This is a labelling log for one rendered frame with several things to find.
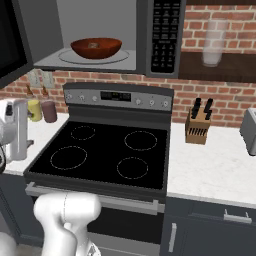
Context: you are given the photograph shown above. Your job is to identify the brown wooden bowl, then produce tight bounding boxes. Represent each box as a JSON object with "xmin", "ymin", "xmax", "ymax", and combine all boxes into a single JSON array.
[{"xmin": 69, "ymin": 37, "xmax": 123, "ymax": 61}]

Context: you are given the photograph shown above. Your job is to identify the clear glass vase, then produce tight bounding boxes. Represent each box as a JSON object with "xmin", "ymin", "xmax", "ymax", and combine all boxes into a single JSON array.
[{"xmin": 201, "ymin": 18, "xmax": 230, "ymax": 68}]

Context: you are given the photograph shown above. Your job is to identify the glass microwave turntable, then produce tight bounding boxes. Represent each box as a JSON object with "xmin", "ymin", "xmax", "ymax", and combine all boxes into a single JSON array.
[{"xmin": 58, "ymin": 47, "xmax": 131, "ymax": 66}]

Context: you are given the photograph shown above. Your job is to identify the black oven door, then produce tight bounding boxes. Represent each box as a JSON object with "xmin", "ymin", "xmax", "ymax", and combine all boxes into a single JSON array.
[{"xmin": 76, "ymin": 196, "xmax": 166, "ymax": 256}]

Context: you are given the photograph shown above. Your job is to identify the dark microwave door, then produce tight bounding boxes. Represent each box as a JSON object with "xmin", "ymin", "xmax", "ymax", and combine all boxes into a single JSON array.
[{"xmin": 0, "ymin": 0, "xmax": 35, "ymax": 90}]

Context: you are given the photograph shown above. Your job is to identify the steel drawer handle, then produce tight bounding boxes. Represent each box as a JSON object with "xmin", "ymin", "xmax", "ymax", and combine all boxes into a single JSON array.
[{"xmin": 222, "ymin": 208, "xmax": 254, "ymax": 225}]

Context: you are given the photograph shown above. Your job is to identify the clear glass jar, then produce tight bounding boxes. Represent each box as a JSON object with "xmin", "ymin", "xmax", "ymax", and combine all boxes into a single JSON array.
[
  {"xmin": 41, "ymin": 70, "xmax": 55, "ymax": 90},
  {"xmin": 27, "ymin": 69, "xmax": 42, "ymax": 89}
]

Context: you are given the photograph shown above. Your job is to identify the dark grey cupboard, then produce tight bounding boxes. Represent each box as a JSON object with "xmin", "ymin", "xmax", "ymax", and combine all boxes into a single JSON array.
[{"xmin": 0, "ymin": 172, "xmax": 44, "ymax": 248}]

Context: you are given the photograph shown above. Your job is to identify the dark grey cupboard door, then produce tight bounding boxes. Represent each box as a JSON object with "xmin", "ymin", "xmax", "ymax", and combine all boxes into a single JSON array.
[{"xmin": 159, "ymin": 214, "xmax": 256, "ymax": 256}]

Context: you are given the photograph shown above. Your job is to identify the black knife handle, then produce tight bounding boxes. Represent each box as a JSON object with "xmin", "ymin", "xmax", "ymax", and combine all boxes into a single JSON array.
[
  {"xmin": 203, "ymin": 98, "xmax": 214, "ymax": 121},
  {"xmin": 191, "ymin": 97, "xmax": 202, "ymax": 120}
]

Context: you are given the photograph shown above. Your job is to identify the steel toaster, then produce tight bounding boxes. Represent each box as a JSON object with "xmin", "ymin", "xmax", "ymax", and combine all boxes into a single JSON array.
[{"xmin": 239, "ymin": 107, "xmax": 256, "ymax": 157}]

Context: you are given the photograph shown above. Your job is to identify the dark wooden shelf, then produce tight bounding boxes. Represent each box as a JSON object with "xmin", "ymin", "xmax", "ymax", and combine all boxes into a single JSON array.
[{"xmin": 178, "ymin": 50, "xmax": 256, "ymax": 85}]

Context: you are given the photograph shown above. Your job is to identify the wooden knife block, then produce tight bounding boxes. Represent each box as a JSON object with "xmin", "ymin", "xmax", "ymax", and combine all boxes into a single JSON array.
[{"xmin": 184, "ymin": 108, "xmax": 212, "ymax": 146}]

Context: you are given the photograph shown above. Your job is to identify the yellow condiment bottle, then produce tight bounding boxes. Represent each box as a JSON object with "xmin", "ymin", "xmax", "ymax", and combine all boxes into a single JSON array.
[{"xmin": 25, "ymin": 84, "xmax": 43, "ymax": 123}]

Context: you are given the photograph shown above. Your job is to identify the dark grey drawer front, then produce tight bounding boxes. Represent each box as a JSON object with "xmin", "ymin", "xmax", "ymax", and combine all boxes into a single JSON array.
[{"xmin": 190, "ymin": 199, "xmax": 256, "ymax": 232}]

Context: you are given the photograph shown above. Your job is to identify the black and steel stove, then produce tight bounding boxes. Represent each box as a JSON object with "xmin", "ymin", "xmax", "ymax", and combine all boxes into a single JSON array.
[{"xmin": 23, "ymin": 82, "xmax": 175, "ymax": 256}]

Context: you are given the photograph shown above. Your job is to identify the steel cupboard door handle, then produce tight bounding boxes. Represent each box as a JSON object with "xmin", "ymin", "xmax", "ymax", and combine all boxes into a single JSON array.
[{"xmin": 168, "ymin": 222, "xmax": 178, "ymax": 254}]

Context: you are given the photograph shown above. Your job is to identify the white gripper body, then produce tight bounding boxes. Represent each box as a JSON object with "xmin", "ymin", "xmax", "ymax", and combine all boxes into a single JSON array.
[{"xmin": 10, "ymin": 99, "xmax": 30, "ymax": 161}]

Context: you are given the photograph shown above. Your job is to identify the steel oven door handle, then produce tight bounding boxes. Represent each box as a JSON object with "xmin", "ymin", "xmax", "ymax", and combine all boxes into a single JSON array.
[{"xmin": 25, "ymin": 181, "xmax": 161, "ymax": 216}]

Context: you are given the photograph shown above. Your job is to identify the grey microwave oven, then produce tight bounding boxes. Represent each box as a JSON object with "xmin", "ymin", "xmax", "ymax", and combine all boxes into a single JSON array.
[{"xmin": 13, "ymin": 0, "xmax": 188, "ymax": 80}]

